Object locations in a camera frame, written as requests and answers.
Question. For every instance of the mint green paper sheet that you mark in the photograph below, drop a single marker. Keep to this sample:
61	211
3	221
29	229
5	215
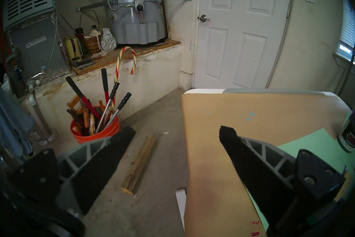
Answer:
346	120
313	142

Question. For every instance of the aluminium foil wrapped bundle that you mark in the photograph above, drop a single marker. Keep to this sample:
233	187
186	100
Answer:
108	40

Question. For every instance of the flat wooden slat board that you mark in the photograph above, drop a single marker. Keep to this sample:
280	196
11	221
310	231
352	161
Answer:
345	187

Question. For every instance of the plywood heater platform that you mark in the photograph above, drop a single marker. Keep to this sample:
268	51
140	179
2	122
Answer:
144	50

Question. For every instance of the brown wicker basket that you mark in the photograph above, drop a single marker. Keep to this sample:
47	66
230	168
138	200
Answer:
91	44

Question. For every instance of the white window blinds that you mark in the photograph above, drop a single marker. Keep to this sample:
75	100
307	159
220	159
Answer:
349	31

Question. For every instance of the yellow can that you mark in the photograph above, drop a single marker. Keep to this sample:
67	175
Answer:
72	47

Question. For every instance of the orange plastic bucket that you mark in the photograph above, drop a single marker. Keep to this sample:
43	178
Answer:
86	138

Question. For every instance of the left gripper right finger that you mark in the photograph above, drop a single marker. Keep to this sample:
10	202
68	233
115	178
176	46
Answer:
263	178

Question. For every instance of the silver door knob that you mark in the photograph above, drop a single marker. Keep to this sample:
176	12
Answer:
203	18

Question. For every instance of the purple paint sample jar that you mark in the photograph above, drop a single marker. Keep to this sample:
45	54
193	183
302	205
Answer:
348	136

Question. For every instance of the white PVC pipe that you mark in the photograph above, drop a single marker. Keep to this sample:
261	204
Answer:
32	99

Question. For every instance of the rough wooden log piece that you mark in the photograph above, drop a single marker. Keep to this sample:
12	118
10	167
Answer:
138	161

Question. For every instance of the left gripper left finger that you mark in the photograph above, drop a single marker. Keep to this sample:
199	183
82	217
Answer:
97	167

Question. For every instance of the striped candy cane decoration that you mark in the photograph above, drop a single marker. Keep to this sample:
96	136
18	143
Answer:
117	67

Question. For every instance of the grey water heater tank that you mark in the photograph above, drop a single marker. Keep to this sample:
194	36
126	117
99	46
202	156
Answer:
133	17

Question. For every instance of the brown paper covered table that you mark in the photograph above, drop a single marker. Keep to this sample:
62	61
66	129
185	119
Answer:
222	111

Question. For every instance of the white panel door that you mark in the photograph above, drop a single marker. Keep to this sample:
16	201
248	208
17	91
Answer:
238	44

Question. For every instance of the blue hanging cloth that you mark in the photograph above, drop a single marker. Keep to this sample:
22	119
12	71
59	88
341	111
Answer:
14	117

